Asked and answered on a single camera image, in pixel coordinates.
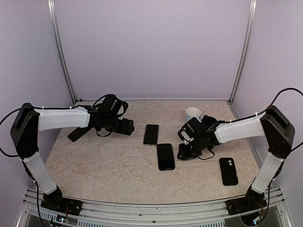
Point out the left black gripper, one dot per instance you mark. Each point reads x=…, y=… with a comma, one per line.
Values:
x=126, y=128

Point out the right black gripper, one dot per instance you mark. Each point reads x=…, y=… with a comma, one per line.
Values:
x=185, y=154

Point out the black phone case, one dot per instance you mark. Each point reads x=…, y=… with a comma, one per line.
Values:
x=228, y=171
x=165, y=169

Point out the clear transparent phone case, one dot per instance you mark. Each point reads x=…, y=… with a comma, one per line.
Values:
x=151, y=144

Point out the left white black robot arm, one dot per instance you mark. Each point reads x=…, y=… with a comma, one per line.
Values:
x=31, y=120

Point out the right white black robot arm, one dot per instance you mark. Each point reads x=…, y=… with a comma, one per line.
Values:
x=272, y=125

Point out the dark green mug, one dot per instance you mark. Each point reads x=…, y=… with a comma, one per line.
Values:
x=208, y=120

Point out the white blue mug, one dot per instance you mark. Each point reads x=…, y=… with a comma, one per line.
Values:
x=193, y=112

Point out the black smartphone tilted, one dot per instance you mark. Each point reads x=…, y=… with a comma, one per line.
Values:
x=77, y=133

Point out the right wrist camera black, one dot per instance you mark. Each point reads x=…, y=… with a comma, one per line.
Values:
x=191, y=130

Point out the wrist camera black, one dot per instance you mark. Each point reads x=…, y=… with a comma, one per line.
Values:
x=191, y=130
x=112, y=106

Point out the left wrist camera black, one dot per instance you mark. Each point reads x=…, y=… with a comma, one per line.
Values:
x=112, y=106

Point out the aluminium front rail frame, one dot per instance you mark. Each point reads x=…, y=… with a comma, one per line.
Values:
x=109, y=214

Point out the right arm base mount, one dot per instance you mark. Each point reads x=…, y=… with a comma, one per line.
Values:
x=245, y=204

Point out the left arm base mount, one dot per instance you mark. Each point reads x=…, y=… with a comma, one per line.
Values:
x=56, y=202

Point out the left aluminium corner post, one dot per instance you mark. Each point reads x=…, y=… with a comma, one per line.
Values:
x=59, y=47

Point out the aluminium corner post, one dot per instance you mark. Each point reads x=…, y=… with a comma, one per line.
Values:
x=244, y=52
x=59, y=47

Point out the right aluminium corner post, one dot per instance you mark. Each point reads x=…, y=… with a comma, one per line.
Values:
x=244, y=52

